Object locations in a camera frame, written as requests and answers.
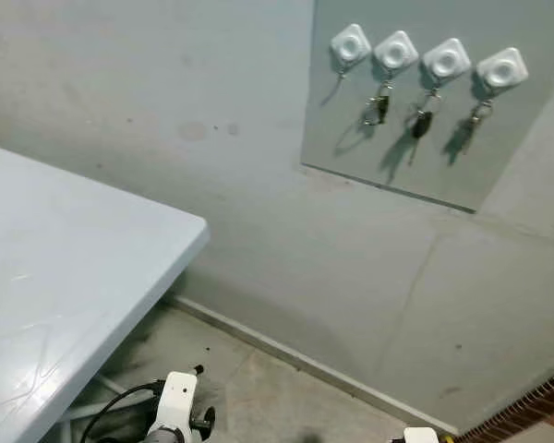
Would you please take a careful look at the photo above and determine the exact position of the white plastic folding table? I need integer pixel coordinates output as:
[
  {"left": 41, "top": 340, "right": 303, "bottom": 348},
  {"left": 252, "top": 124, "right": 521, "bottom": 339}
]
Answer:
[{"left": 0, "top": 144, "right": 211, "bottom": 443}]

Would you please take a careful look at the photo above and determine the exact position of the brass key bunch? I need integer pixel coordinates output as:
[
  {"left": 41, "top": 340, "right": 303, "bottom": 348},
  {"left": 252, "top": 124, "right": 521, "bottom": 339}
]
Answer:
[{"left": 364, "top": 81, "right": 394, "bottom": 127}]

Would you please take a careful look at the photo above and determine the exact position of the black car key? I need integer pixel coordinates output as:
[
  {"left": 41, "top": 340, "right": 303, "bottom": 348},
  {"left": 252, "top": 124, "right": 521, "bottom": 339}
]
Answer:
[{"left": 411, "top": 90, "right": 441, "bottom": 141}]

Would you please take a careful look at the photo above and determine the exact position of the silver key bunch with carabiner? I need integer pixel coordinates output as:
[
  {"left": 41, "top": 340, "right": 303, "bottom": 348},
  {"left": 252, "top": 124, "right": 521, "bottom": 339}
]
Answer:
[{"left": 460, "top": 100, "right": 493, "bottom": 149}]

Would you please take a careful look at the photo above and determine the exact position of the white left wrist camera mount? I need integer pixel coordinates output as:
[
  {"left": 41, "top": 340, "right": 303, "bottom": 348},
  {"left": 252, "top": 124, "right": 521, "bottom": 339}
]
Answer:
[{"left": 157, "top": 371, "right": 202, "bottom": 435}]

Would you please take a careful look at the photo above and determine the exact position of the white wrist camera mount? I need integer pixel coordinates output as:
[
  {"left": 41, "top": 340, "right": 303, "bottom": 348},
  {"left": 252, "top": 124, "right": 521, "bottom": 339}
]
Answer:
[
  {"left": 157, "top": 371, "right": 202, "bottom": 435},
  {"left": 403, "top": 426, "right": 441, "bottom": 443}
]

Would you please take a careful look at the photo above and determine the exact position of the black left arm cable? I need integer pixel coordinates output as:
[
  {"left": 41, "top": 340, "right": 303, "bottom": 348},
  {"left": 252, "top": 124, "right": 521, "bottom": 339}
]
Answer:
[{"left": 78, "top": 381, "right": 167, "bottom": 443}]

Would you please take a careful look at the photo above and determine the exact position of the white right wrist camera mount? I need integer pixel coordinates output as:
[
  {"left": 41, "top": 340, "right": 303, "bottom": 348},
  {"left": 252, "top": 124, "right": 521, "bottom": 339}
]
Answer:
[{"left": 403, "top": 426, "right": 441, "bottom": 443}]

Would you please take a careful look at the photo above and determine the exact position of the grey wall board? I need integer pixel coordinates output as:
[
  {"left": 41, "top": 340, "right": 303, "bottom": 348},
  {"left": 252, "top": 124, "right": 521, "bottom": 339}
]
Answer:
[{"left": 301, "top": 0, "right": 554, "bottom": 214}]

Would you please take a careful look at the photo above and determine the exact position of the white square wall hook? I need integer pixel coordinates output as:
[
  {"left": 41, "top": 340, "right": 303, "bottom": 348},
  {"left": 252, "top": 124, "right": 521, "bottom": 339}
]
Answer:
[
  {"left": 476, "top": 48, "right": 529, "bottom": 101},
  {"left": 420, "top": 38, "right": 473, "bottom": 90},
  {"left": 329, "top": 23, "right": 373, "bottom": 79},
  {"left": 373, "top": 30, "right": 420, "bottom": 86}
]

